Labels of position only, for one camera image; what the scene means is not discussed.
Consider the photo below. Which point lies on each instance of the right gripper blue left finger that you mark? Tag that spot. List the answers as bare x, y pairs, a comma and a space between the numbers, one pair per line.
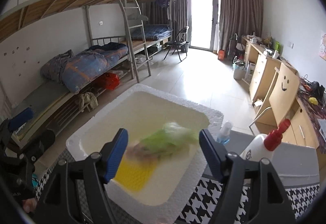
113, 153

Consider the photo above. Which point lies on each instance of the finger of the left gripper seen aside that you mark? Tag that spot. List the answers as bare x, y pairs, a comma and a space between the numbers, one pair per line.
19, 120

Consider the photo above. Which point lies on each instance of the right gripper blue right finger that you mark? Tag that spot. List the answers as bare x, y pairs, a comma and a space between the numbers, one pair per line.
213, 153

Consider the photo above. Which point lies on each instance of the person's hand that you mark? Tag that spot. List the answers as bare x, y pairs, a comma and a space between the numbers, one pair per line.
29, 205

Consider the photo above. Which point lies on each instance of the blue liquid spray bottle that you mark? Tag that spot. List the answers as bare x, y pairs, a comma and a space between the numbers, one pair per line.
223, 135

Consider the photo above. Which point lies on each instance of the yellow sponge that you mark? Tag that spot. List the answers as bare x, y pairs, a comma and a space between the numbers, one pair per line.
133, 175

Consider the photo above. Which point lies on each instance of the white lotion bottle red pump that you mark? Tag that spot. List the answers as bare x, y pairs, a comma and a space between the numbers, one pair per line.
264, 145

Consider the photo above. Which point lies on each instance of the houndstooth tablecloth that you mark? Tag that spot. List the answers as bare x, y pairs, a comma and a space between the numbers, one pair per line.
59, 202

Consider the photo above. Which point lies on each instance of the white styrofoam box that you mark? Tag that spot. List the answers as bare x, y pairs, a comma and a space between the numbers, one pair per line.
163, 162

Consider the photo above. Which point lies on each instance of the red plastic bag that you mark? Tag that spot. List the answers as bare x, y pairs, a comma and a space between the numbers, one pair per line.
108, 81

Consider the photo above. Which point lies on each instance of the blue plaid quilt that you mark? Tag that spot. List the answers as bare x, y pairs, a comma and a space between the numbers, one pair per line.
77, 71

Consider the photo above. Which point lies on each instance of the near metal bunk bed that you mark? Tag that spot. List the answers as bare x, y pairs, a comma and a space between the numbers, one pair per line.
35, 31

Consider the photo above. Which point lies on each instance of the metal bunk bed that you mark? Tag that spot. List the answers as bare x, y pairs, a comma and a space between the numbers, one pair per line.
142, 29
35, 31

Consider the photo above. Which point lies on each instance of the white bucket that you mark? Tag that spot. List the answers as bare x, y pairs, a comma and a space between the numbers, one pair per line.
239, 69

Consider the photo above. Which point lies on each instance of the wooden smiley face chair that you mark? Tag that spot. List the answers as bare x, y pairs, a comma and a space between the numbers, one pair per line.
280, 96

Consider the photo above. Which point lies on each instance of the long wooden desk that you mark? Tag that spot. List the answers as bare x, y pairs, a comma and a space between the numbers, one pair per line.
307, 120

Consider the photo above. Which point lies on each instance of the yellow object on desk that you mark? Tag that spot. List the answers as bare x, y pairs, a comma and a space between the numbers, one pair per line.
313, 101

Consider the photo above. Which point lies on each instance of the black folding chair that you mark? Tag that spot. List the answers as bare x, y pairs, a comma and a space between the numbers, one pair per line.
177, 42

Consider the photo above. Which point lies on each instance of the far metal bunk bed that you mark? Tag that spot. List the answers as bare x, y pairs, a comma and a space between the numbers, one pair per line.
142, 29

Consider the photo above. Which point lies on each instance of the brown right curtain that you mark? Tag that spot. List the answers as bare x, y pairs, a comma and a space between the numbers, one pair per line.
241, 17

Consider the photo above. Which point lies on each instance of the glass balcony door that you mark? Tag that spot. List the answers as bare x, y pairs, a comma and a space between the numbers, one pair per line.
203, 20

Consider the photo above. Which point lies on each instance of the cartoon wall picture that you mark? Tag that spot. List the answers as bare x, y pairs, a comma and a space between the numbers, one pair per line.
322, 47

